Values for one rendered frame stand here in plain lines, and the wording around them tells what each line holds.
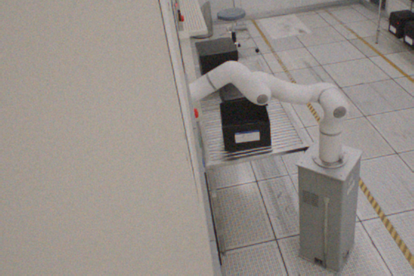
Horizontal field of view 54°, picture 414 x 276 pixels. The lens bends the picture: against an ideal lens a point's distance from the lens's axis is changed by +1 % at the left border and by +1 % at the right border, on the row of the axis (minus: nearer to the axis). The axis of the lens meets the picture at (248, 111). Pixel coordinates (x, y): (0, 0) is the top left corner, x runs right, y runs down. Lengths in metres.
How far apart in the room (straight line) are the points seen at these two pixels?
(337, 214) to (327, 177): 0.25
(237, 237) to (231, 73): 1.40
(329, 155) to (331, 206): 0.29
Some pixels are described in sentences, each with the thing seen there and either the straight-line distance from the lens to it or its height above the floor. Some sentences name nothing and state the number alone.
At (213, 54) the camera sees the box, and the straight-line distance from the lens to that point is 2.95.
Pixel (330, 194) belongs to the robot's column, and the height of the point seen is 0.62.
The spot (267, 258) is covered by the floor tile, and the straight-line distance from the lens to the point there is 2.76.
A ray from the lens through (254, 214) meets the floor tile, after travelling 3.02.
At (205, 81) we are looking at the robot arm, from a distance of 1.84.
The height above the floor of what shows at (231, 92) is 0.86.
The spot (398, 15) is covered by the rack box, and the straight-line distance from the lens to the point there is 5.30.
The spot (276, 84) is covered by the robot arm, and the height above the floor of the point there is 1.25.
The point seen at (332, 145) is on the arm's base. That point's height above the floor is 0.89.
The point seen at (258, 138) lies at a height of 0.82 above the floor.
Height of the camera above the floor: 2.18
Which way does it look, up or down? 32 degrees down
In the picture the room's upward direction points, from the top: 6 degrees counter-clockwise
